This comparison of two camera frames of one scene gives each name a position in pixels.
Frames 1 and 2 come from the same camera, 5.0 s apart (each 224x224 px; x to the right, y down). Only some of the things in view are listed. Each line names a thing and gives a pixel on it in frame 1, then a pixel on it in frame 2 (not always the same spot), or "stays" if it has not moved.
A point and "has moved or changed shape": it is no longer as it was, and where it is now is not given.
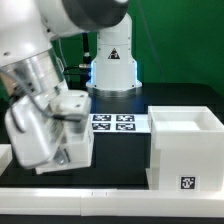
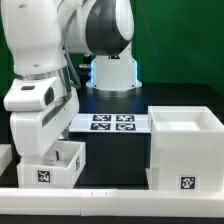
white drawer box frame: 186,149 stays
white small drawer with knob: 77,152 has moved or changed shape
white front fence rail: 111,202 stays
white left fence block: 6,157 stays
